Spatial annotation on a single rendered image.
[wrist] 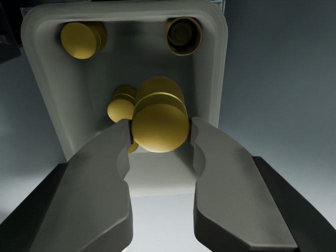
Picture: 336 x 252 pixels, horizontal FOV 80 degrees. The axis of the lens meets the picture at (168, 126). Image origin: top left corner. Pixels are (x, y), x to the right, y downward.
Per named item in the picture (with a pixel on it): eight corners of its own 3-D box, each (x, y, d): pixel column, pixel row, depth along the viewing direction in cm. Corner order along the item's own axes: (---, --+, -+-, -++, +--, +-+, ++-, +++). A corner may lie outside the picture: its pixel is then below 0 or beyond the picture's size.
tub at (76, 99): (208, -2, 23) (233, -4, 16) (199, 152, 35) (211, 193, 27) (54, 4, 23) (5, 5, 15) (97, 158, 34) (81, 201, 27)
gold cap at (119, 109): (141, 108, 28) (139, 124, 24) (115, 110, 28) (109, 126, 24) (137, 83, 26) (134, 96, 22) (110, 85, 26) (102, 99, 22)
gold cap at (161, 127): (182, 119, 16) (190, 153, 12) (137, 120, 16) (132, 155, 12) (183, 75, 14) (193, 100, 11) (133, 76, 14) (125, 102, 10)
